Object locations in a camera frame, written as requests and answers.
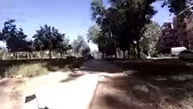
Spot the group of tall trees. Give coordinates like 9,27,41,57
84,0,193,64

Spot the pale dirt path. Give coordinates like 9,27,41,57
0,61,105,109

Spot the row of trees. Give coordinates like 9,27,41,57
0,12,92,64

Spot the bare dirt ground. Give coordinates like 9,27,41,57
79,52,193,109

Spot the grass strip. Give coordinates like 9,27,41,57
0,56,84,82

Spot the pale fence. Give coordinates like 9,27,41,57
0,45,86,65

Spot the white van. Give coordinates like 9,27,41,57
169,46,189,58

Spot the red brick building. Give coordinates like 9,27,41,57
155,13,193,56

